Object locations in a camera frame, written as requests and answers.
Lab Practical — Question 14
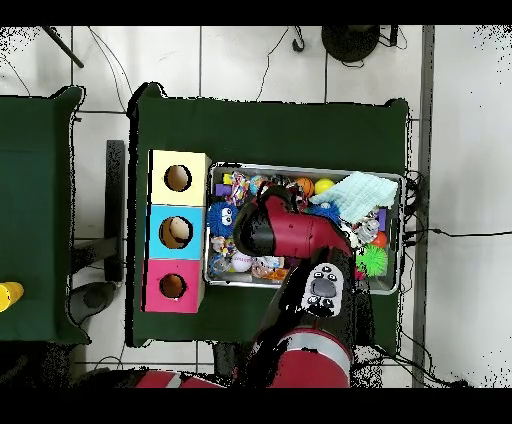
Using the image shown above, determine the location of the wooden box with three holes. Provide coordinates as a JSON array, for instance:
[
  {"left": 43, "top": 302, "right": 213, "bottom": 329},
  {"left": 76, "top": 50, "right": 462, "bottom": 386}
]
[{"left": 141, "top": 149, "right": 212, "bottom": 314}]

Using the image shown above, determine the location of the shallow silver mesh bin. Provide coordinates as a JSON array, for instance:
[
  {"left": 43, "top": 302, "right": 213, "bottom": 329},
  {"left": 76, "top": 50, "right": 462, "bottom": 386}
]
[{"left": 203, "top": 161, "right": 405, "bottom": 296}]

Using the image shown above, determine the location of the blue spiky ball with eyes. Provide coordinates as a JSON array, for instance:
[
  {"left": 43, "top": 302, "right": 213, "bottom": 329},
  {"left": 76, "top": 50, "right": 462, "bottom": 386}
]
[{"left": 206, "top": 200, "right": 240, "bottom": 238}]

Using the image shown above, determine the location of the white baseball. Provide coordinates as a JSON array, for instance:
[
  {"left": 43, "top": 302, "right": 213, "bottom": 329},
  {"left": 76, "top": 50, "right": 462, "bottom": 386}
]
[{"left": 230, "top": 250, "right": 254, "bottom": 274}]

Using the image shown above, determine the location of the orange toy basketball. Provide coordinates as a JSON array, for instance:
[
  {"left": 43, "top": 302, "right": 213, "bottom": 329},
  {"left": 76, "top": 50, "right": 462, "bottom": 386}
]
[{"left": 296, "top": 176, "right": 316, "bottom": 198}]

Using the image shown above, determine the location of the dark green tablecloth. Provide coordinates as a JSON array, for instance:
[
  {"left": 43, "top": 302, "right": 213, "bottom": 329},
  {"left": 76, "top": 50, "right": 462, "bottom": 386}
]
[
  {"left": 125, "top": 81, "right": 410, "bottom": 353},
  {"left": 0, "top": 85, "right": 90, "bottom": 345}
]

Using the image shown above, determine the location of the light blue waffle cloth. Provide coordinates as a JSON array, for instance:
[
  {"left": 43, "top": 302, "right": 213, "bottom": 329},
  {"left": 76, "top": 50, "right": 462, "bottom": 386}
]
[{"left": 309, "top": 170, "right": 400, "bottom": 224}]

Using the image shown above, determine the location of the green spiky ball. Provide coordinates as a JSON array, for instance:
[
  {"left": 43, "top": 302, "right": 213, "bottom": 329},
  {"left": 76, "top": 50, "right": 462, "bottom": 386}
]
[{"left": 354, "top": 243, "right": 389, "bottom": 278}]

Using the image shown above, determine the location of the black upright panel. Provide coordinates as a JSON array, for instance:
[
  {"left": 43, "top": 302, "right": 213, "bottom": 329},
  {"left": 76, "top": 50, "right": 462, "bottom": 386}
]
[{"left": 104, "top": 139, "right": 126, "bottom": 282}]

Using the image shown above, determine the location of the black round stand base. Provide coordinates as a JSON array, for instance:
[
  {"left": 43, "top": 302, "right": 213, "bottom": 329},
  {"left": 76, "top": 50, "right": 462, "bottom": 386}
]
[{"left": 320, "top": 25, "right": 381, "bottom": 64}]

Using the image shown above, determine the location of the black rod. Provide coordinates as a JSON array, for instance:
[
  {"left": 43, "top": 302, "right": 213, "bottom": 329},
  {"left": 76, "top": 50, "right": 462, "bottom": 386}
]
[{"left": 40, "top": 25, "right": 85, "bottom": 69}]

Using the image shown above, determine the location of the yellow plastic toy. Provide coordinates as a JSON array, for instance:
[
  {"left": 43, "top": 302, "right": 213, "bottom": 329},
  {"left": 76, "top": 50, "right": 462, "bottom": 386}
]
[{"left": 0, "top": 281, "right": 25, "bottom": 313}]

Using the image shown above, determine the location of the black cable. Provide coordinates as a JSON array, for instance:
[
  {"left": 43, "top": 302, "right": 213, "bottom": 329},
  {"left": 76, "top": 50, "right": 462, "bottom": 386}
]
[{"left": 403, "top": 226, "right": 512, "bottom": 238}]

